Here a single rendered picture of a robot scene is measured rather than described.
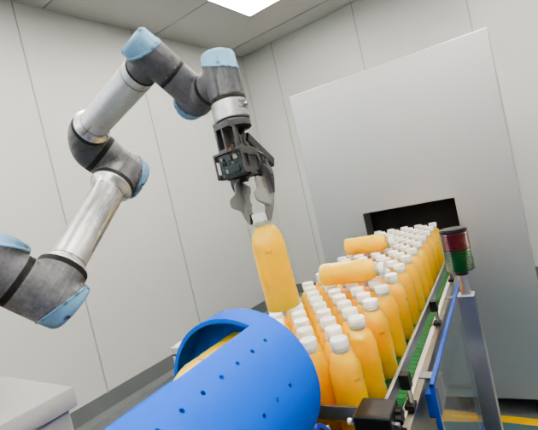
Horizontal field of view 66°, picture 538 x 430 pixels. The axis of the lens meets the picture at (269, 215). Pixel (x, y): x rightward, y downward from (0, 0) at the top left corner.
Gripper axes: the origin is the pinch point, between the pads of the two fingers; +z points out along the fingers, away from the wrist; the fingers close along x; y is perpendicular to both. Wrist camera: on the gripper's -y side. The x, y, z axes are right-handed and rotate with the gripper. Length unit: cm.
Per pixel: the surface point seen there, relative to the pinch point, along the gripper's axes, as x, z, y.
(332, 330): 4.7, 28.3, -11.0
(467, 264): 32.8, 21.4, -30.0
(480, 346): 31, 41, -32
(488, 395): 30, 53, -33
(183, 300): -261, 48, -242
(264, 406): 9.1, 27.9, 25.8
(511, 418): 18, 128, -172
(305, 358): 8.8, 26.6, 10.9
